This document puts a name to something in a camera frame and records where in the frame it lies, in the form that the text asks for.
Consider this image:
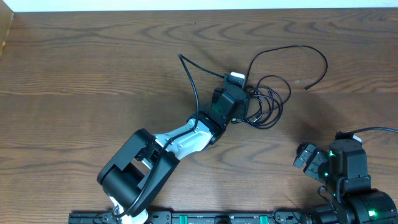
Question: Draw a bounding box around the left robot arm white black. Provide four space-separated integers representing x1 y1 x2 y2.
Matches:
97 83 248 223

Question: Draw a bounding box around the black USB cable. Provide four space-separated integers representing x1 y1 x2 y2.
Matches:
231 45 329 130

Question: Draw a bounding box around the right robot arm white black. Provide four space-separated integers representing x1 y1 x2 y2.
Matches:
294 139 397 224

